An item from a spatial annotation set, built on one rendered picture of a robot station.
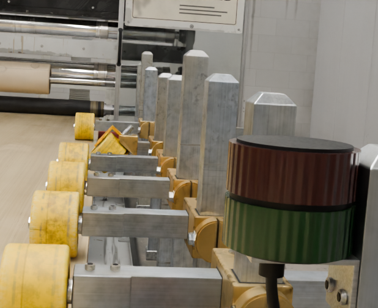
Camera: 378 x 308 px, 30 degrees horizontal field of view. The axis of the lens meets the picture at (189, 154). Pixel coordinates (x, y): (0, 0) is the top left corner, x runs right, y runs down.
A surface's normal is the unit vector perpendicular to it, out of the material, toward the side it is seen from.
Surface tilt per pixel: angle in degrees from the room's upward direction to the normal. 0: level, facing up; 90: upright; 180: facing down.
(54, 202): 36
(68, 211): 53
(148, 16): 90
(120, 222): 90
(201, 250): 90
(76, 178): 57
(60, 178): 62
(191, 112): 90
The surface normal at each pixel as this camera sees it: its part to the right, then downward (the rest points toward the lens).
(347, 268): -0.99, -0.05
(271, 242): -0.37, 0.10
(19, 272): 0.13, -0.53
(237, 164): -0.89, 0.00
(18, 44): 0.11, 0.13
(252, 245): -0.62, 0.06
